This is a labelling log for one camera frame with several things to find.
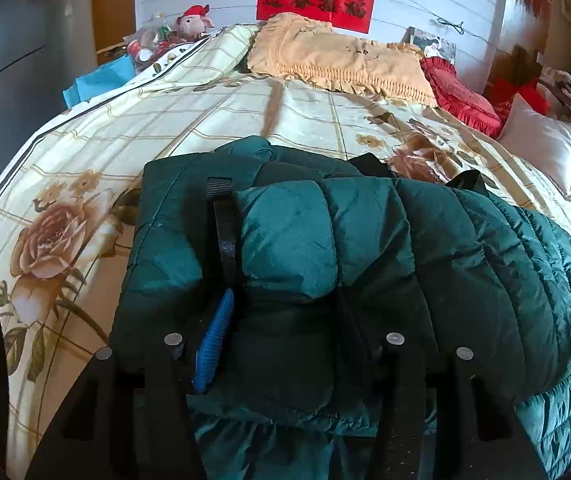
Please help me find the white pillow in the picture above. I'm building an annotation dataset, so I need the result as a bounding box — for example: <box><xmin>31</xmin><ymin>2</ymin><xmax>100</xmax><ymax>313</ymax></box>
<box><xmin>495</xmin><ymin>92</ymin><xmax>571</xmax><ymax>201</ymax></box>

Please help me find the blue bag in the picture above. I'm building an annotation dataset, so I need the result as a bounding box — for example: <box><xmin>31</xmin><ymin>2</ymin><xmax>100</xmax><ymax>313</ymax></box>
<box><xmin>63</xmin><ymin>54</ymin><xmax>136</xmax><ymax>108</ymax></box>

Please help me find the framed photo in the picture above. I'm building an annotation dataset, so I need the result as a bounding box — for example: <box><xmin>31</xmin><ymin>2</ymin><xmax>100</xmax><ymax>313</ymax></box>
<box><xmin>408</xmin><ymin>26</ymin><xmax>457</xmax><ymax>61</ymax></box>

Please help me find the floral cream bed cover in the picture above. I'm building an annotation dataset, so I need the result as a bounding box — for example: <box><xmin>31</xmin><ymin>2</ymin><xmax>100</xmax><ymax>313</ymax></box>
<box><xmin>0</xmin><ymin>22</ymin><xmax>571</xmax><ymax>461</ymax></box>

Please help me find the yellow ruffled pillow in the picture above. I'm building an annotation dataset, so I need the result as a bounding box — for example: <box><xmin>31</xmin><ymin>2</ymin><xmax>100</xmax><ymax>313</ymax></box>
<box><xmin>246</xmin><ymin>12</ymin><xmax>439</xmax><ymax>108</ymax></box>

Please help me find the green down jacket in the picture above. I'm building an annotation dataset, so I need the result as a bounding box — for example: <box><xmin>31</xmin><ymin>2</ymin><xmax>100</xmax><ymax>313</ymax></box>
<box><xmin>108</xmin><ymin>135</ymin><xmax>571</xmax><ymax>480</ymax></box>

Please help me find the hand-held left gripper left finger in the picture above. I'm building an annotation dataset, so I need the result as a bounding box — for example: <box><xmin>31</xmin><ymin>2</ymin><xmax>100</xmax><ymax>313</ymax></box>
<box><xmin>26</xmin><ymin>287</ymin><xmax>239</xmax><ymax>480</ymax></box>

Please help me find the grey wardrobe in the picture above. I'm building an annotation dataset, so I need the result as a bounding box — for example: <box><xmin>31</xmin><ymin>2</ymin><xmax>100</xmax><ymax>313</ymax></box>
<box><xmin>0</xmin><ymin>0</ymin><xmax>96</xmax><ymax>171</ymax></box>

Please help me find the wooden chair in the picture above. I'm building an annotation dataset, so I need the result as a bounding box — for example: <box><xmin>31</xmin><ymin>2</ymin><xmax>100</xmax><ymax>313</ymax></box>
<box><xmin>535</xmin><ymin>67</ymin><xmax>571</xmax><ymax>136</ymax></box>

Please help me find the red cloth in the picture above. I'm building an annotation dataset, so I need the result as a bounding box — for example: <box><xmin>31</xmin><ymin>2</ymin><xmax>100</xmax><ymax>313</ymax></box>
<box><xmin>485</xmin><ymin>77</ymin><xmax>549</xmax><ymax>116</ymax></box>

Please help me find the red ruffled heart pillow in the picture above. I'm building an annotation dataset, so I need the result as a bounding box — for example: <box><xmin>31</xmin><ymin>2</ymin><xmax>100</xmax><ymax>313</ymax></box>
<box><xmin>419</xmin><ymin>56</ymin><xmax>503</xmax><ymax>138</ymax></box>

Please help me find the black wall cable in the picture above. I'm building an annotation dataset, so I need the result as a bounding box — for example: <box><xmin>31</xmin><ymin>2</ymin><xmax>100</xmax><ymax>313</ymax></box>
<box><xmin>375</xmin><ymin>0</ymin><xmax>466</xmax><ymax>36</ymax></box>

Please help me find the pink plush pig toy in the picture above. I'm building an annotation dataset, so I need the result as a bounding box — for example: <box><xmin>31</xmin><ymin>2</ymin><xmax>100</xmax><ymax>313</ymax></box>
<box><xmin>174</xmin><ymin>5</ymin><xmax>215</xmax><ymax>41</ymax></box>

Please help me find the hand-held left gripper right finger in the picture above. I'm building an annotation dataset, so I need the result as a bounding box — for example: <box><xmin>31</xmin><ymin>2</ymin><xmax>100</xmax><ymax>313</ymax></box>
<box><xmin>375</xmin><ymin>331</ymin><xmax>549</xmax><ymax>480</ymax></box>

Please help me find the red wall banner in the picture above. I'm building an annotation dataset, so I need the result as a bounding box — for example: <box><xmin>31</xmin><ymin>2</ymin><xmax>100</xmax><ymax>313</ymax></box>
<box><xmin>257</xmin><ymin>0</ymin><xmax>377</xmax><ymax>31</ymax></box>

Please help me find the wooden door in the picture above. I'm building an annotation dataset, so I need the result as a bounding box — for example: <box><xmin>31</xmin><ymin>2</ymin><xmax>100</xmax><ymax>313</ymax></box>
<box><xmin>93</xmin><ymin>0</ymin><xmax>136</xmax><ymax>53</ymax></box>

